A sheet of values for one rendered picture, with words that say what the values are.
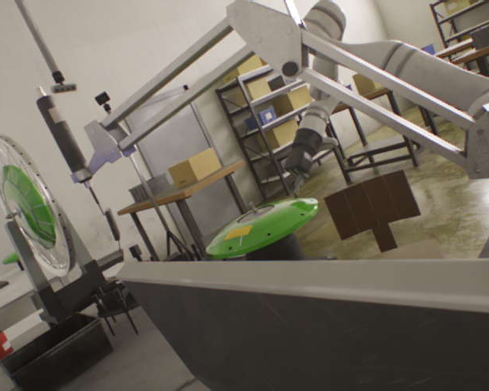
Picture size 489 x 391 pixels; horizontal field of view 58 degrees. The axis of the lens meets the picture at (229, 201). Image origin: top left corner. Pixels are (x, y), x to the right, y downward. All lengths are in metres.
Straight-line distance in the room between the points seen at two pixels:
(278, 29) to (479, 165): 0.35
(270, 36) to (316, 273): 0.55
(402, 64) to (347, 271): 0.81
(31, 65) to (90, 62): 0.74
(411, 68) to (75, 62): 5.52
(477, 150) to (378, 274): 0.54
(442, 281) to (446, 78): 0.84
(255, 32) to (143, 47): 5.99
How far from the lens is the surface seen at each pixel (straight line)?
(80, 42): 6.37
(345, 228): 1.88
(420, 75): 0.98
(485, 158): 0.72
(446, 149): 0.72
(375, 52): 1.00
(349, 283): 0.19
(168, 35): 6.98
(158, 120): 0.83
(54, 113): 0.99
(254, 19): 0.73
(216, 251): 1.07
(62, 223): 1.41
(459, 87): 1.00
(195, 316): 0.31
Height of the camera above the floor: 1.33
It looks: 9 degrees down
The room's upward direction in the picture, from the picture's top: 25 degrees counter-clockwise
